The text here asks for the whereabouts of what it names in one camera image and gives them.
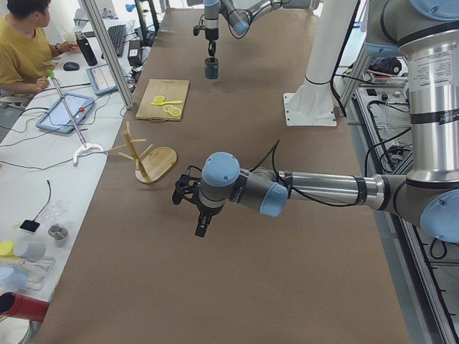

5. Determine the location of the grabber stick white claw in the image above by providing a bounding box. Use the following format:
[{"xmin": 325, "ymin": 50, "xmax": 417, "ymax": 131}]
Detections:
[{"xmin": 47, "ymin": 70, "xmax": 104, "ymax": 167}]

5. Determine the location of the blue ribbed cup yellow inside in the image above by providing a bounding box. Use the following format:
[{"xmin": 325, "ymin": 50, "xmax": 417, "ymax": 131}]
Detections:
[{"xmin": 204, "ymin": 57, "xmax": 219, "ymax": 80}]

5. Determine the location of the small metal cup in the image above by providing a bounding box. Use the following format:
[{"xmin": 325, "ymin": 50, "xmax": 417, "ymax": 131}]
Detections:
[{"xmin": 48, "ymin": 224, "xmax": 68, "ymax": 247}]

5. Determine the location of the bamboo cutting board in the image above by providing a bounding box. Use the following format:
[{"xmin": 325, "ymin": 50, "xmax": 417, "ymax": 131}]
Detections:
[{"xmin": 136, "ymin": 79, "xmax": 190, "ymax": 122}]

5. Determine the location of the black power adapter box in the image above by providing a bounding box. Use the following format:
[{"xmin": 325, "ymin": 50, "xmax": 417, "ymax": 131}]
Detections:
[{"xmin": 127, "ymin": 40, "xmax": 143, "ymax": 67}]

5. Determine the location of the aluminium frame post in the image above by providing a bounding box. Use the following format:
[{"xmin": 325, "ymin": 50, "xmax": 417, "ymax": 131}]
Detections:
[{"xmin": 80, "ymin": 0, "xmax": 133, "ymax": 110}]

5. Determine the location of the black water bottle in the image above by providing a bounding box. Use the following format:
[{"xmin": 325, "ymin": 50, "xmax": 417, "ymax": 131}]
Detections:
[{"xmin": 75, "ymin": 31, "xmax": 98, "ymax": 67}]

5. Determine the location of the black computer mouse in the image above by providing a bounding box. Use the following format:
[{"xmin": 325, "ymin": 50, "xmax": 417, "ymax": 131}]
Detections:
[{"xmin": 63, "ymin": 62, "xmax": 80, "ymax": 72}]

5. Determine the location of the wooden cup storage rack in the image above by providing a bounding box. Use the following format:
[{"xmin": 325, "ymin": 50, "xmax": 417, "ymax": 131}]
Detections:
[{"xmin": 108, "ymin": 121, "xmax": 178, "ymax": 184}]

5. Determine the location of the person in yellow shirt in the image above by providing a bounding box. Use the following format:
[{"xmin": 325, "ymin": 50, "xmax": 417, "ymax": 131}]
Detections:
[{"xmin": 1, "ymin": 0, "xmax": 72, "ymax": 95}]

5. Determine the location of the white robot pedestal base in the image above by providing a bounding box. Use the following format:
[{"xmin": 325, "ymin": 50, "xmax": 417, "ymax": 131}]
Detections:
[{"xmin": 284, "ymin": 0, "xmax": 360, "ymax": 127}]

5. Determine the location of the red cylinder container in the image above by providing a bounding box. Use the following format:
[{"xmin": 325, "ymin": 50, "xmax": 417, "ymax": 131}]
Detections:
[{"xmin": 1, "ymin": 292, "xmax": 49, "ymax": 323}]

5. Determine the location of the black keyboard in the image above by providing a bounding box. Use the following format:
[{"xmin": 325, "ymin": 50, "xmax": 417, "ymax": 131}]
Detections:
[{"xmin": 107, "ymin": 24, "xmax": 126, "ymax": 57}]

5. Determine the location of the blue tablet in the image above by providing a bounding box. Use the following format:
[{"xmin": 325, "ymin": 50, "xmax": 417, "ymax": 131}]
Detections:
[
  {"xmin": 86, "ymin": 64, "xmax": 118, "ymax": 96},
  {"xmin": 35, "ymin": 92, "xmax": 95, "ymax": 134}
]

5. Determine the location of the black square pad with cable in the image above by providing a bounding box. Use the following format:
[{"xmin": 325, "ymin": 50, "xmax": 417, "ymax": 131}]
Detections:
[{"xmin": 19, "ymin": 180, "xmax": 52, "ymax": 233}]

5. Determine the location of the grey yellow cylinder object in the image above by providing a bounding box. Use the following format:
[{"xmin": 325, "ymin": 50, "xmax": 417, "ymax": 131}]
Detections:
[{"xmin": 1, "ymin": 241, "xmax": 46, "ymax": 262}]

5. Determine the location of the blue tablet near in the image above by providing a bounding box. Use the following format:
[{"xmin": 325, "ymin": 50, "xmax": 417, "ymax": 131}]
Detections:
[{"xmin": 35, "ymin": 92, "xmax": 95, "ymax": 134}]

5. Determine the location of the blue tablet far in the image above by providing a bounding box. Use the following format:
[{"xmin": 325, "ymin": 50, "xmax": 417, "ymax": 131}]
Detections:
[{"xmin": 86, "ymin": 64, "xmax": 118, "ymax": 96}]

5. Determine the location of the lemon slice toy top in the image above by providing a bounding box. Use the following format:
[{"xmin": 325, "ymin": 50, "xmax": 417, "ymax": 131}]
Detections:
[{"xmin": 152, "ymin": 95, "xmax": 165, "ymax": 105}]

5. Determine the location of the yellow plastic toy knife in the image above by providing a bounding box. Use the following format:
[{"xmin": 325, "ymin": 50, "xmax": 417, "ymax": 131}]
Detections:
[{"xmin": 151, "ymin": 100, "xmax": 183, "ymax": 105}]

